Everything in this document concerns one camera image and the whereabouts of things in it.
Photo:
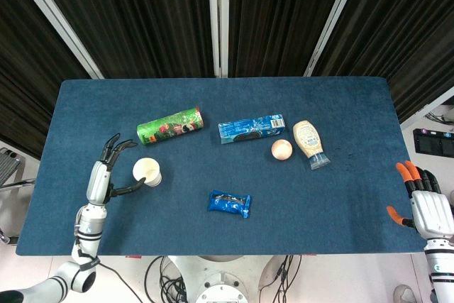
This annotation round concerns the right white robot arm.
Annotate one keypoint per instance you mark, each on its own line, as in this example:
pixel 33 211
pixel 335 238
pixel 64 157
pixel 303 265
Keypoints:
pixel 441 271

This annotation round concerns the blue Oreo snack packet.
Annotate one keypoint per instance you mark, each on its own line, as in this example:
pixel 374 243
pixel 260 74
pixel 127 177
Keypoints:
pixel 228 203

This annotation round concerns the cream squeeze sauce bottle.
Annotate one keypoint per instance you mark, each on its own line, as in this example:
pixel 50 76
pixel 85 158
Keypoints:
pixel 308 138

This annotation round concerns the grey shoe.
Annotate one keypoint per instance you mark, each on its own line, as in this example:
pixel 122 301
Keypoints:
pixel 404 294

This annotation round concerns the black pleated curtain panel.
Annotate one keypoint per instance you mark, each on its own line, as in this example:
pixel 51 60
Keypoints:
pixel 408 33
pixel 25 69
pixel 280 15
pixel 134 15

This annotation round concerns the right orange-tipped robot hand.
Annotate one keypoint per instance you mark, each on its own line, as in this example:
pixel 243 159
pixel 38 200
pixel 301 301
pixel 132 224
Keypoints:
pixel 431 214

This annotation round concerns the blue table cloth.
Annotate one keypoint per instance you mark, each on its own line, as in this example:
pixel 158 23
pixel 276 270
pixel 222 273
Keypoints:
pixel 248 182

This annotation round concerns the blue Oreo cookie box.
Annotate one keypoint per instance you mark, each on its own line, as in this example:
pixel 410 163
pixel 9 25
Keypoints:
pixel 248 127

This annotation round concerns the metal chair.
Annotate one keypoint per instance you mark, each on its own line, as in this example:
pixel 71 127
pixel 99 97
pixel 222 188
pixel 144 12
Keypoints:
pixel 9 164

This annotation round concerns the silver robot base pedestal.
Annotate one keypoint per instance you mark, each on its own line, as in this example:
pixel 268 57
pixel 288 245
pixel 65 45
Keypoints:
pixel 220 281

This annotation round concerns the white paper cup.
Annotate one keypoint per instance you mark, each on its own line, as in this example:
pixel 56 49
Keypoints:
pixel 150 171

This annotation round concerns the black equipment box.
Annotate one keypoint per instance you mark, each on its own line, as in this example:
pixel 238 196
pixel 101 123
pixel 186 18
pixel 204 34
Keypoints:
pixel 432 143

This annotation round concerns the white frame post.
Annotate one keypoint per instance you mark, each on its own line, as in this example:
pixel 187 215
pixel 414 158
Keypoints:
pixel 425 106
pixel 53 15
pixel 218 15
pixel 337 15

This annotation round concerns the left black-fingered robot hand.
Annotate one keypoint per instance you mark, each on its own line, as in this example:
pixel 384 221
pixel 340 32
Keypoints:
pixel 99 182

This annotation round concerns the green Pringles can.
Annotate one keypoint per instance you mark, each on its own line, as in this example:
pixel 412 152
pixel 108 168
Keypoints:
pixel 170 125

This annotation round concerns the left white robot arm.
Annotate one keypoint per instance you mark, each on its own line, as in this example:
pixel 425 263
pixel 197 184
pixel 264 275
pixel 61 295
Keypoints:
pixel 88 232

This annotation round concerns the pink ball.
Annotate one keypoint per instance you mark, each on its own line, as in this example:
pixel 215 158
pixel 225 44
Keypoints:
pixel 282 149

